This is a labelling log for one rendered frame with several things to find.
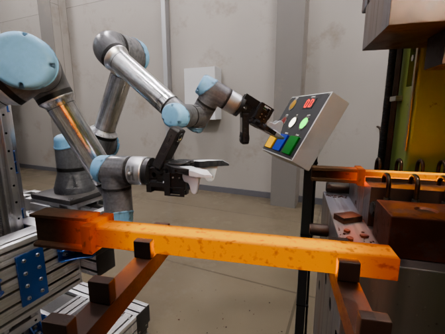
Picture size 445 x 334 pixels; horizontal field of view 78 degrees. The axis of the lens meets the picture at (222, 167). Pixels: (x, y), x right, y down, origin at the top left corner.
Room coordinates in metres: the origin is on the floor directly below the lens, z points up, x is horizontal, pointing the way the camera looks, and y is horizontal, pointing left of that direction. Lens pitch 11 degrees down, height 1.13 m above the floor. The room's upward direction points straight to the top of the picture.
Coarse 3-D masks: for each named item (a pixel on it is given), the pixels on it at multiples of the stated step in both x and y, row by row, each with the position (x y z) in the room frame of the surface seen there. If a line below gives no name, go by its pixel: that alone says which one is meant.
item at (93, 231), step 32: (64, 224) 0.32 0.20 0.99; (96, 224) 0.31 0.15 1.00; (128, 224) 0.32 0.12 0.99; (192, 256) 0.28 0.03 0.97; (224, 256) 0.27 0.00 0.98; (256, 256) 0.26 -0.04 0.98; (288, 256) 0.26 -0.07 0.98; (320, 256) 0.25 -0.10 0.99; (352, 256) 0.24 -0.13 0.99; (384, 256) 0.24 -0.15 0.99
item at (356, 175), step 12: (312, 168) 0.58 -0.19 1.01; (324, 168) 0.58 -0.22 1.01; (336, 168) 0.57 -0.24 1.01; (348, 168) 0.57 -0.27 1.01; (360, 168) 0.56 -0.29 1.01; (312, 180) 0.58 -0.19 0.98; (324, 180) 0.58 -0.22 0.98; (336, 180) 0.57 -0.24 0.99; (348, 180) 0.56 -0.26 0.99; (360, 180) 0.55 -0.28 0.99
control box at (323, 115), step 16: (304, 96) 1.19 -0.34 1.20; (320, 96) 1.05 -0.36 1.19; (336, 96) 0.99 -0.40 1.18; (288, 112) 1.25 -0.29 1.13; (304, 112) 1.10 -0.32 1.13; (320, 112) 0.98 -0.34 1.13; (336, 112) 0.99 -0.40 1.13; (288, 128) 1.15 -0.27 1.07; (304, 128) 1.02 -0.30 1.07; (320, 128) 0.98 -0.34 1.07; (304, 144) 0.97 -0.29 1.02; (320, 144) 0.98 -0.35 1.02; (288, 160) 1.01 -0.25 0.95; (304, 160) 0.97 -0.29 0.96
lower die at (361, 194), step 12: (372, 180) 0.54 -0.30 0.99; (396, 180) 0.53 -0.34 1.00; (408, 180) 0.52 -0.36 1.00; (420, 180) 0.52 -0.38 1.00; (432, 180) 0.51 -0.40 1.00; (360, 192) 0.57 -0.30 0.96; (372, 192) 0.50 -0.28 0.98; (384, 192) 0.49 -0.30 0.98; (396, 192) 0.49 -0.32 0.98; (408, 192) 0.48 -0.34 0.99; (420, 192) 0.47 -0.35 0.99; (432, 192) 0.47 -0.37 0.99; (360, 204) 0.56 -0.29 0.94
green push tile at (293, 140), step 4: (292, 136) 1.05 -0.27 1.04; (288, 140) 1.06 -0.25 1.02; (292, 140) 1.03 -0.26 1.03; (296, 140) 1.00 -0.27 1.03; (288, 144) 1.04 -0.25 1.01; (292, 144) 1.01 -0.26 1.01; (296, 144) 1.00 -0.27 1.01; (284, 148) 1.05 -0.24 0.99; (288, 148) 1.02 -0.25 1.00; (292, 148) 1.00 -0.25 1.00; (284, 152) 1.03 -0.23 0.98; (288, 152) 1.00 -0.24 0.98
